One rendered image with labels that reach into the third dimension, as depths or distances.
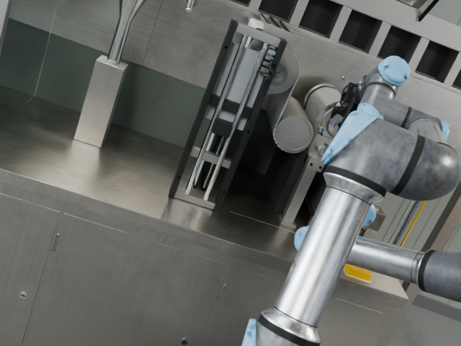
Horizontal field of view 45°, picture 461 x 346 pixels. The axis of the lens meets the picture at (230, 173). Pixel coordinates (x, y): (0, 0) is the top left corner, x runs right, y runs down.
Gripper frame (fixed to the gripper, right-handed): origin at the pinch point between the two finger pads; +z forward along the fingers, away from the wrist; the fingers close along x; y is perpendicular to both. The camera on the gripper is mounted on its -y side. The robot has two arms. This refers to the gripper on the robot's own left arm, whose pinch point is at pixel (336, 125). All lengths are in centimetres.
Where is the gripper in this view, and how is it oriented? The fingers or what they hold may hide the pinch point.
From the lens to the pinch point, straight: 171.7
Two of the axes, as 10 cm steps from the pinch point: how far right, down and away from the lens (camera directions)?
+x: -9.4, -3.2, -1.5
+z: -2.4, 2.7, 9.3
